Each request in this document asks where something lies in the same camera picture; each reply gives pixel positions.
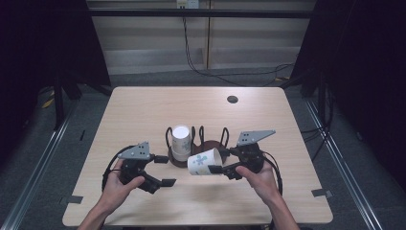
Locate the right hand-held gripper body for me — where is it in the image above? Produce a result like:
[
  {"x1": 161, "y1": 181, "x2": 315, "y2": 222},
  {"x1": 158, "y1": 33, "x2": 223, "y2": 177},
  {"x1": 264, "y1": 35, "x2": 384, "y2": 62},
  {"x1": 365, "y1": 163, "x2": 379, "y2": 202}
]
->
[{"x1": 222, "y1": 128, "x2": 277, "y2": 182}]

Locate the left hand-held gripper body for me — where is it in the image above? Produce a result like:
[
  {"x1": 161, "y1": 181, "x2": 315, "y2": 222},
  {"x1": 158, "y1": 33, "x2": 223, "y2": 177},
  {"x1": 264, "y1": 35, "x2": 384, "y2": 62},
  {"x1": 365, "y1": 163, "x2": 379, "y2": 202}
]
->
[{"x1": 117, "y1": 141, "x2": 165, "y2": 196}]

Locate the floral print paper cup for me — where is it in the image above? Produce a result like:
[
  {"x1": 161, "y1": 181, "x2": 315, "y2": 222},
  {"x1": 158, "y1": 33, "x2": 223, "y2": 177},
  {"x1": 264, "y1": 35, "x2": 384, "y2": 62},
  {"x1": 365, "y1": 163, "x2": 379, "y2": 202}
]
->
[{"x1": 186, "y1": 147, "x2": 224, "y2": 177}]

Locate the dark brown cup holder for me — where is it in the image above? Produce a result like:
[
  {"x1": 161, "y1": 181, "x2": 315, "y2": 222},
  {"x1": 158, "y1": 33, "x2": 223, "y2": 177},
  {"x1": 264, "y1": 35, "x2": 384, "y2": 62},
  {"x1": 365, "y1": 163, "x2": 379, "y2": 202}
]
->
[{"x1": 164, "y1": 125, "x2": 231, "y2": 170}]

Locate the stack of white paper cups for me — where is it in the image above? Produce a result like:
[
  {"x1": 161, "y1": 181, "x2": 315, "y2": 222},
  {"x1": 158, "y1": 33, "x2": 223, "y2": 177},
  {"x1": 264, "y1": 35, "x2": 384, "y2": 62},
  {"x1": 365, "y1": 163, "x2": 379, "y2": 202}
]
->
[{"x1": 170, "y1": 125, "x2": 192, "y2": 163}]

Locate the person's left hand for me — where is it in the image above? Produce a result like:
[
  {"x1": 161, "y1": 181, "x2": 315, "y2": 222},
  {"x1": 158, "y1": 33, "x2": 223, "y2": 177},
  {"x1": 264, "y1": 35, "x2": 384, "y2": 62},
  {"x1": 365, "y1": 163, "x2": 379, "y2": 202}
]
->
[{"x1": 101, "y1": 158, "x2": 147, "y2": 213}]

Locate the person's right hand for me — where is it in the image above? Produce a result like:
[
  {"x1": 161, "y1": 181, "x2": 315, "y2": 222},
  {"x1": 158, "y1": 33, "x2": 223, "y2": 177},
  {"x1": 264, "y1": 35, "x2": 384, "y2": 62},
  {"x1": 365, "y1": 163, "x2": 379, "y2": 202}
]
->
[{"x1": 235, "y1": 160, "x2": 280, "y2": 206}]

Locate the grey tape strip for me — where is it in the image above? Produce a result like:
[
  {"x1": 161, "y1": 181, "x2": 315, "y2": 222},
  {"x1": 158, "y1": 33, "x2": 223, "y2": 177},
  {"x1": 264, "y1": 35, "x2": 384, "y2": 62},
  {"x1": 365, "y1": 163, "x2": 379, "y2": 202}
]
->
[
  {"x1": 58, "y1": 195, "x2": 84, "y2": 206},
  {"x1": 310, "y1": 188, "x2": 335, "y2": 198}
]

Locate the black metal stand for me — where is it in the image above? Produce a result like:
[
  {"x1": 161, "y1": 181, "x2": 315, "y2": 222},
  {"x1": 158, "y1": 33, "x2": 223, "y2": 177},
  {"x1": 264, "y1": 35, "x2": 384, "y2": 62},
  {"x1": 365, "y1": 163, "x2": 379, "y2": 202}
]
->
[{"x1": 52, "y1": 72, "x2": 113, "y2": 131}]

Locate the yellow floor tape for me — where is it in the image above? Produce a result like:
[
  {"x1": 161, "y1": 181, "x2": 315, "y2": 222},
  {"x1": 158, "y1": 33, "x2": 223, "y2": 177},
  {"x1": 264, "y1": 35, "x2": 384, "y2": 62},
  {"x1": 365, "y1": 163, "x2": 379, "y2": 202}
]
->
[{"x1": 40, "y1": 97, "x2": 56, "y2": 109}]

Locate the black horizontal bar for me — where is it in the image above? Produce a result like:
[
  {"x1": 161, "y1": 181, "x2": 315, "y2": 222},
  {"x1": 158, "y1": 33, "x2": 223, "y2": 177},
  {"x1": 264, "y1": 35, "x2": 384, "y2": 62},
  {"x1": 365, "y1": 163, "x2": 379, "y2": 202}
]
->
[{"x1": 87, "y1": 8, "x2": 316, "y2": 19}]

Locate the black curtain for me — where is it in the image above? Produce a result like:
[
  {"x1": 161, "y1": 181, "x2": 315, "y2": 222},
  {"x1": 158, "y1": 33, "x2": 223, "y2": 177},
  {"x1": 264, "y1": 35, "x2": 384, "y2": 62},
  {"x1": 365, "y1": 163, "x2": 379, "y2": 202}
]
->
[
  {"x1": 0, "y1": 0, "x2": 113, "y2": 167},
  {"x1": 288, "y1": 0, "x2": 406, "y2": 193}
]

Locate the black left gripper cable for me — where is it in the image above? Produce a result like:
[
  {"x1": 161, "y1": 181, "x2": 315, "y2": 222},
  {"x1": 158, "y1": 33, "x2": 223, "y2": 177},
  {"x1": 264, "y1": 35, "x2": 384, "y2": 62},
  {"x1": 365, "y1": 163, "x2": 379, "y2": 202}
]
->
[{"x1": 101, "y1": 145, "x2": 137, "y2": 194}]

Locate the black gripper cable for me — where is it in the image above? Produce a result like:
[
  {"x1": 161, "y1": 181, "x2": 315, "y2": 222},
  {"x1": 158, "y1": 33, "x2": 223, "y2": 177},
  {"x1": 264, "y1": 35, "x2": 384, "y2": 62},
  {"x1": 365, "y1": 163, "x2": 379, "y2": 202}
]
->
[
  {"x1": 260, "y1": 149, "x2": 284, "y2": 196},
  {"x1": 101, "y1": 145, "x2": 137, "y2": 194}
]

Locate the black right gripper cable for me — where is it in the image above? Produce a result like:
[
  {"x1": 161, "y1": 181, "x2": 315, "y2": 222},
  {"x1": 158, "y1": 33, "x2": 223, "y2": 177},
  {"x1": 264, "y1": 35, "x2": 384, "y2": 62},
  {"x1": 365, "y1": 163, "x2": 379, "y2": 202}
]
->
[{"x1": 260, "y1": 149, "x2": 284, "y2": 196}]

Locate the bundle of black floor cables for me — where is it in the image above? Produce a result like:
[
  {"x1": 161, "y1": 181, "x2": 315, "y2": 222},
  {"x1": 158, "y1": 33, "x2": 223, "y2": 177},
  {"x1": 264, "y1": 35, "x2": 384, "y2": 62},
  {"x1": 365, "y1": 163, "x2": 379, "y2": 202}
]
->
[{"x1": 299, "y1": 94, "x2": 335, "y2": 162}]

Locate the metal floor rail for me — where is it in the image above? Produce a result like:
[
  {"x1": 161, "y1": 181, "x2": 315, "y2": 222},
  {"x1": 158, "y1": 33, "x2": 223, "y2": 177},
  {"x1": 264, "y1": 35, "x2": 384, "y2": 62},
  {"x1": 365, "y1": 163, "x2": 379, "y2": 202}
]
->
[
  {"x1": 0, "y1": 98, "x2": 80, "y2": 230},
  {"x1": 304, "y1": 98, "x2": 385, "y2": 230}
]

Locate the black wall cable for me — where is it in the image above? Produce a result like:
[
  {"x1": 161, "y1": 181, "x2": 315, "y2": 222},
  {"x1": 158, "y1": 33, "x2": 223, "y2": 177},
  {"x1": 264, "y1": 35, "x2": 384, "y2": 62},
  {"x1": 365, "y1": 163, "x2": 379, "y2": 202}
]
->
[{"x1": 181, "y1": 16, "x2": 297, "y2": 88}]

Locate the white wall power outlet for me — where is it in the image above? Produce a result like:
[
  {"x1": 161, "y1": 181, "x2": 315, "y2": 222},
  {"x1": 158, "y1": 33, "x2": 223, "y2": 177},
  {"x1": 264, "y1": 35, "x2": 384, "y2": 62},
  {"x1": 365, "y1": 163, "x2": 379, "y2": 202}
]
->
[{"x1": 175, "y1": 0, "x2": 200, "y2": 10}]

